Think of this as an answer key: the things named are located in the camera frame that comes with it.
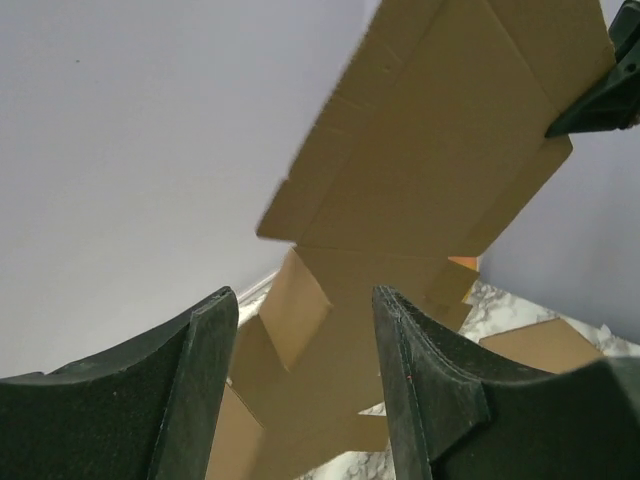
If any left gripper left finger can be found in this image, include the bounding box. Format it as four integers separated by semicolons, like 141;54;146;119
1;286;239;479

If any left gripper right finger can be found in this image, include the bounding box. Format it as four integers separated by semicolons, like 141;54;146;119
372;286;639;479

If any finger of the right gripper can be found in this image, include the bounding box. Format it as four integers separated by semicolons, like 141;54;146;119
545;0;640;138

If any cardboard box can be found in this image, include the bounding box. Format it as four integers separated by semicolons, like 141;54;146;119
479;318;604;374
230;1;614;479

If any white cylinder container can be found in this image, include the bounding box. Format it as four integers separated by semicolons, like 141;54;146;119
449;256;479;271

